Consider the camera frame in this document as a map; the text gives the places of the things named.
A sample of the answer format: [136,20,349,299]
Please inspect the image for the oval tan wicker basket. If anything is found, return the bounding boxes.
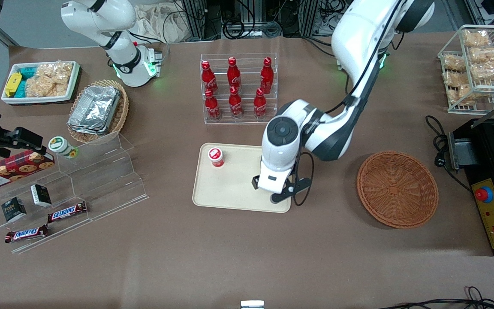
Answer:
[67,79,130,144]

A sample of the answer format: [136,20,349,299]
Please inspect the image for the yellow snack packet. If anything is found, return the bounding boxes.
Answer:
[5,73,23,98]

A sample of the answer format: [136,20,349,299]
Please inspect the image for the red-lidded small cup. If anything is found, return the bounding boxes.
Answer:
[208,147,225,168]

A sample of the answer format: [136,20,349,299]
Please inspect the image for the black metal appliance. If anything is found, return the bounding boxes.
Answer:
[448,92,494,257]

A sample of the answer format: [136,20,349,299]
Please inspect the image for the bagged fried snack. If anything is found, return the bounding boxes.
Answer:
[442,54,467,73]
[470,61,494,82]
[443,71,469,88]
[463,29,491,48]
[449,85,484,106]
[469,46,494,64]

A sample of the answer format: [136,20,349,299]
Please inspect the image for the clear acrylic bottle rack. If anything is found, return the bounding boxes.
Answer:
[200,53,278,125]

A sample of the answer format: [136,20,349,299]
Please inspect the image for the teal snack packet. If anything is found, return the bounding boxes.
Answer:
[15,65,38,98]

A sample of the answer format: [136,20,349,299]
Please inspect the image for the clear bag of puffed snacks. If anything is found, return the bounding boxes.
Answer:
[25,61,74,98]

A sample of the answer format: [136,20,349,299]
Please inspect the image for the Snickers chocolate bar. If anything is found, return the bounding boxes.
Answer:
[48,201,88,224]
[5,224,49,244]

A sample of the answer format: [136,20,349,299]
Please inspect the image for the green-lidded white cup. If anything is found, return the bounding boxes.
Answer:
[48,136,79,160]

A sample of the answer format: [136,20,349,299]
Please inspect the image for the white rectangular bin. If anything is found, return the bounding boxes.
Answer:
[1,61,81,105]

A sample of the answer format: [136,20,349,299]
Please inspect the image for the red tartan cookie box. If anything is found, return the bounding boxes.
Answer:
[0,150,56,192]

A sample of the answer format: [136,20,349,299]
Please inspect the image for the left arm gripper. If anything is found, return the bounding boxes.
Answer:
[252,161,295,194]

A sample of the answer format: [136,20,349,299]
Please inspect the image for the small black carton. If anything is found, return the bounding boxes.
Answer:
[1,197,27,223]
[30,184,53,208]

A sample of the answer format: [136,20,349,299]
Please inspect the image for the coiled black cable bundle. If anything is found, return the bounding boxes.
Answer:
[222,13,283,39]

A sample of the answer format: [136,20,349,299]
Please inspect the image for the black power cable with plug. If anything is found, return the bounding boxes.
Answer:
[425,115,473,192]

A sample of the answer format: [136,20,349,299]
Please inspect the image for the stacked aluminium foil containers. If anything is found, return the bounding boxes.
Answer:
[68,85,122,136]

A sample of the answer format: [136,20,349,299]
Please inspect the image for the red cola bottle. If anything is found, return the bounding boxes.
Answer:
[204,89,222,121]
[260,57,274,94]
[253,88,268,119]
[227,57,242,92]
[201,61,219,95]
[229,86,244,119]

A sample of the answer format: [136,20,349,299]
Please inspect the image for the clear acrylic stepped shelf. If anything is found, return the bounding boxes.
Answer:
[0,132,149,254]

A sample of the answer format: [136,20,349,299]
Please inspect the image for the crumpled beige cloth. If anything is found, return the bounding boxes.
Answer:
[133,4,192,44]

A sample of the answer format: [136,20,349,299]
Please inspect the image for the beige plastic tray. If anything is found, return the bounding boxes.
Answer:
[192,143,293,214]

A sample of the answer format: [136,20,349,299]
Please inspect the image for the white wire rack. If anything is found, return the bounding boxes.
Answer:
[438,25,494,115]

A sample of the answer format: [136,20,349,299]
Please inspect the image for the round brown wicker basket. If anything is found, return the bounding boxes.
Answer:
[356,151,439,229]

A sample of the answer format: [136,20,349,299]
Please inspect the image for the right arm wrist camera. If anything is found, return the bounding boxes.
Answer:
[0,127,44,158]

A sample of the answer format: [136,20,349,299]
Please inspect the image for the thin black floor cable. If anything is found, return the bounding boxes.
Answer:
[378,286,494,309]

